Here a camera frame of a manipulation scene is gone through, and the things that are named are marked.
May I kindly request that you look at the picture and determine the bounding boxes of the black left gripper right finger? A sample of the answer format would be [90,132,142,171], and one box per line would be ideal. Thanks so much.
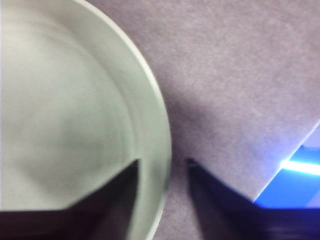
[186,158,320,240]

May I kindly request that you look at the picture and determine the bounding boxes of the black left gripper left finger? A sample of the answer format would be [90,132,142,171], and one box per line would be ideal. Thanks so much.
[0,158,140,240]

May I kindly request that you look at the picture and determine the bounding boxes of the pale green round plate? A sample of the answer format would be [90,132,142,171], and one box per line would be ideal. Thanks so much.
[0,0,173,240]

